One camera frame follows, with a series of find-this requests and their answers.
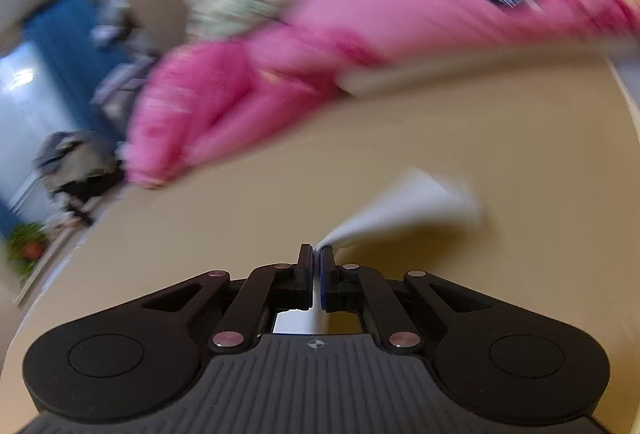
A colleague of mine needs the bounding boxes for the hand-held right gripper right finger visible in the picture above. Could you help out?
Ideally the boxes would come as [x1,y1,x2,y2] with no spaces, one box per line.
[319,246,497,356]

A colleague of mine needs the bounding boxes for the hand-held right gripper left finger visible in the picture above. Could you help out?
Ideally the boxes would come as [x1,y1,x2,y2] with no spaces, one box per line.
[142,244,314,356]

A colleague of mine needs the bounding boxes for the white shirt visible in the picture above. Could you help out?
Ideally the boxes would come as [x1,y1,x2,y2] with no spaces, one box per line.
[272,166,483,336]

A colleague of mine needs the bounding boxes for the pile of clothes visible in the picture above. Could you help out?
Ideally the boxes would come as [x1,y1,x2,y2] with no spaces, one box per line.
[32,129,123,225]

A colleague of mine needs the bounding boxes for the pink quilt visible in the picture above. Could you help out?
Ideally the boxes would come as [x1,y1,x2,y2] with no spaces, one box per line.
[122,0,640,189]

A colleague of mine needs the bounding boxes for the potted green plant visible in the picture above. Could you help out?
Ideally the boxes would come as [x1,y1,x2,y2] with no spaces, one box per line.
[5,221,51,275]

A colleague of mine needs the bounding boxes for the blue curtain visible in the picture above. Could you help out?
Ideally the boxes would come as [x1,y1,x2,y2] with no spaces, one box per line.
[22,0,131,135]
[0,194,21,239]

